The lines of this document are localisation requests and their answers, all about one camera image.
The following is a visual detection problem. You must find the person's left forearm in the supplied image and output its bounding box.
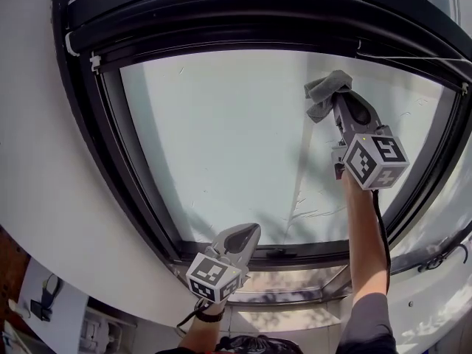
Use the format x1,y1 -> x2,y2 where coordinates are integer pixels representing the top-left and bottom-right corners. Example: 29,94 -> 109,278
178,306 -> 226,352

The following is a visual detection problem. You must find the black wristband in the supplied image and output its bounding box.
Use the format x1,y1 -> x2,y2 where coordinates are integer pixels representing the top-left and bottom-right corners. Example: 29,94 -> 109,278
193,306 -> 226,323

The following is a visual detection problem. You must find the black printed shirt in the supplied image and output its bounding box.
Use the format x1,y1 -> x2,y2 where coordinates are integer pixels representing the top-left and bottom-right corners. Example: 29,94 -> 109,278
154,293 -> 398,354

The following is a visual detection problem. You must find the black window frame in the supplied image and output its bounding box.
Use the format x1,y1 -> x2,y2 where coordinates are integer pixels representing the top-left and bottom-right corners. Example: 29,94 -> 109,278
51,0 -> 472,272

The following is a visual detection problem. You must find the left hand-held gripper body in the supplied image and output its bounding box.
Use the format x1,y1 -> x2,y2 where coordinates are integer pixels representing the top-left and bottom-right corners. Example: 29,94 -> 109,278
186,245 -> 252,305

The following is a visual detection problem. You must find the frosted window glass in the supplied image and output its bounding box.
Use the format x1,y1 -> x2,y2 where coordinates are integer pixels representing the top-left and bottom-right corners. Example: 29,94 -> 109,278
119,49 -> 457,246

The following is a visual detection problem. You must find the white table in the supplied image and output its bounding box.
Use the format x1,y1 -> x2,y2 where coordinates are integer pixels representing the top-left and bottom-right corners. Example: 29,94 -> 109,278
16,258 -> 89,354

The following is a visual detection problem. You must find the black wrought iron hook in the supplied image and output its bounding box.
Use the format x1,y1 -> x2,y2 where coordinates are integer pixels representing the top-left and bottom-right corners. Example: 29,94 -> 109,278
418,242 -> 470,273

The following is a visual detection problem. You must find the white blind end cap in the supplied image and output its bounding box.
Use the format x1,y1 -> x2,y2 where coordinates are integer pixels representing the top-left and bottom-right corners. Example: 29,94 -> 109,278
65,31 -> 80,57

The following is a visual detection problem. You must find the grey cloth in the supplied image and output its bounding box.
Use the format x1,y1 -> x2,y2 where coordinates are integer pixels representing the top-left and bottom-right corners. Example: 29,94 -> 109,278
304,69 -> 354,124

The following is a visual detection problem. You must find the black oval-headed stand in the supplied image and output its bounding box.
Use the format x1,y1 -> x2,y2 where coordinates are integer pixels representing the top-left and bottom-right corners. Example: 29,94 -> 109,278
40,273 -> 62,309

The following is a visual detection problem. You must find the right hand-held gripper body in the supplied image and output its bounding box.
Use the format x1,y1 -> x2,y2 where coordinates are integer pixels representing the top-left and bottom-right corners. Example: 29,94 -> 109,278
331,125 -> 411,191

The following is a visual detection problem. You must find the black roller blind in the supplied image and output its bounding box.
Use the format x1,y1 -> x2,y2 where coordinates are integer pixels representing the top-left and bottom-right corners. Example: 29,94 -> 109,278
65,0 -> 472,95

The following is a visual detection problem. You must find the small black box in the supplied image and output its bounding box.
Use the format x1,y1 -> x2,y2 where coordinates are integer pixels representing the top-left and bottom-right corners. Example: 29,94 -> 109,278
29,299 -> 52,323

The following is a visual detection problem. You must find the white folded plastic rack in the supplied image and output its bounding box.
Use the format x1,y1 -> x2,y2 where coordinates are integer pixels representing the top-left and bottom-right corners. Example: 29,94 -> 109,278
79,306 -> 126,353

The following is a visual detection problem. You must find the person's right forearm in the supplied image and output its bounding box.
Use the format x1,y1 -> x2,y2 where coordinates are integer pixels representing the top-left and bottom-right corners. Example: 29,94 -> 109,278
341,170 -> 388,309

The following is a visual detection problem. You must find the white drawer cabinet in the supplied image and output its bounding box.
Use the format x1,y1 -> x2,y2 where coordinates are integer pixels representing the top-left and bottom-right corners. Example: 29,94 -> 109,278
0,319 -> 30,354

